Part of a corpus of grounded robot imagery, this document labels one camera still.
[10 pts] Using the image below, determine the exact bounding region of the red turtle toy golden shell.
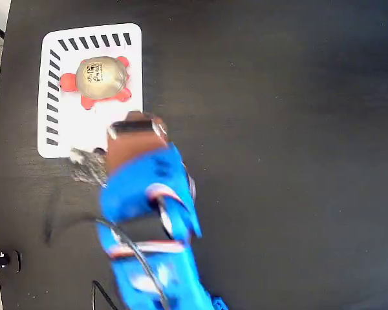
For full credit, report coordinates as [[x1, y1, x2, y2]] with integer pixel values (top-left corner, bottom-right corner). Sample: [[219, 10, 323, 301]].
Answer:
[[58, 55, 133, 111]]

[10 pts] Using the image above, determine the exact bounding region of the white slotted tray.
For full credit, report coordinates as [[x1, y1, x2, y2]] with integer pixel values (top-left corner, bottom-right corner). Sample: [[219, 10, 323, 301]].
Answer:
[[37, 22, 145, 160]]

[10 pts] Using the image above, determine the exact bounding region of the black table clamp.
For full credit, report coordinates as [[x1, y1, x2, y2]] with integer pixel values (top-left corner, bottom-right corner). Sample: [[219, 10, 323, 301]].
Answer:
[[0, 249, 23, 289]]

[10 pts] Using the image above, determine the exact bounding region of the small camera circuit board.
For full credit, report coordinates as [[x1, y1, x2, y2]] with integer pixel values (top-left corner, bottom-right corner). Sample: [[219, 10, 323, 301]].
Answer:
[[69, 146, 110, 189]]

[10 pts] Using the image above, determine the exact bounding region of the thin servo wire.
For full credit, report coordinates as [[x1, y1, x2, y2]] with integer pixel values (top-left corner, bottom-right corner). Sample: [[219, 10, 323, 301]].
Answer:
[[145, 183, 195, 240]]

